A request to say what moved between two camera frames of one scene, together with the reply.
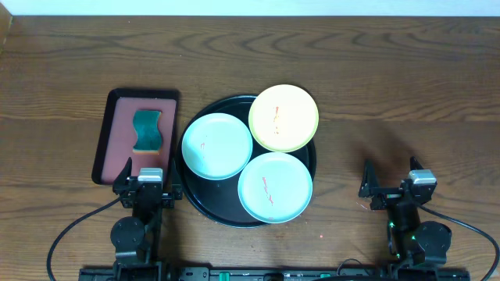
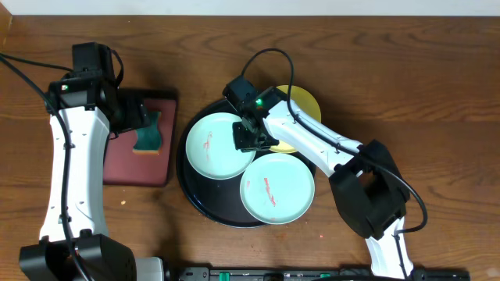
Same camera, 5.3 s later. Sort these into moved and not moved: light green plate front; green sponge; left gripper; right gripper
Moved: left gripper; right gripper
Not moved: green sponge; light green plate front
